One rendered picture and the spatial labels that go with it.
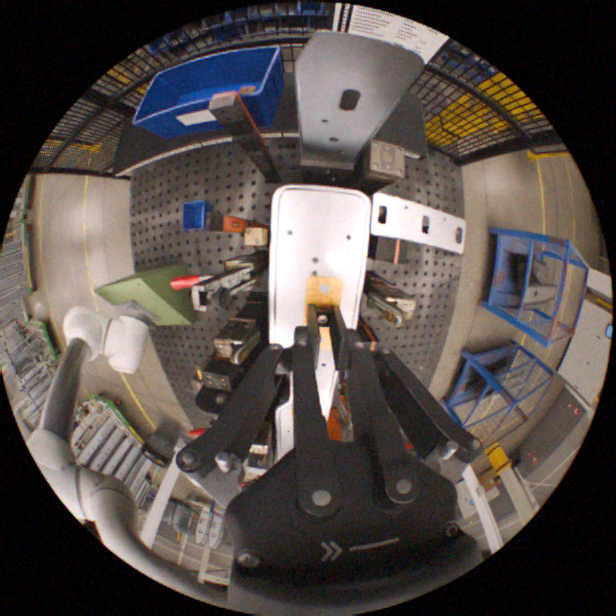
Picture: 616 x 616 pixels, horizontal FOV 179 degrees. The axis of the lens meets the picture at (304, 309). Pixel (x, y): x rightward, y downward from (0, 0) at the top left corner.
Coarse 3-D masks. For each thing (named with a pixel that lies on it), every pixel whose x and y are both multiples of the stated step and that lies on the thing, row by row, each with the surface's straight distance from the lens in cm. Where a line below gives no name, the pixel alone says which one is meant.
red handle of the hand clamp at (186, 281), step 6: (186, 276) 39; (192, 276) 39; (198, 276) 39; (204, 276) 39; (210, 276) 39; (246, 276) 40; (174, 282) 38; (180, 282) 38; (186, 282) 38; (192, 282) 38; (174, 288) 39; (180, 288) 39
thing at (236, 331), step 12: (252, 300) 72; (264, 300) 72; (240, 312) 63; (252, 312) 63; (264, 312) 69; (228, 324) 55; (240, 324) 54; (252, 324) 54; (216, 336) 50; (228, 336) 49; (240, 336) 48; (216, 348) 50; (228, 348) 48
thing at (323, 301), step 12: (312, 276) 20; (312, 288) 20; (336, 288) 20; (312, 300) 20; (324, 300) 20; (336, 300) 21; (324, 312) 20; (324, 324) 20; (324, 336) 22; (324, 348) 23
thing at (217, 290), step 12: (216, 276) 32; (228, 276) 32; (240, 276) 38; (192, 288) 28; (204, 288) 27; (216, 288) 32; (228, 288) 35; (240, 288) 37; (204, 300) 29; (216, 300) 26; (228, 300) 28
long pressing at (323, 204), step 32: (288, 192) 46; (320, 192) 46; (352, 192) 47; (288, 224) 45; (320, 224) 45; (352, 224) 46; (288, 256) 45; (320, 256) 45; (352, 256) 46; (288, 288) 46; (320, 288) 46; (352, 288) 47; (288, 320) 49; (352, 320) 50; (320, 352) 53; (320, 384) 60; (288, 416) 72; (288, 448) 92
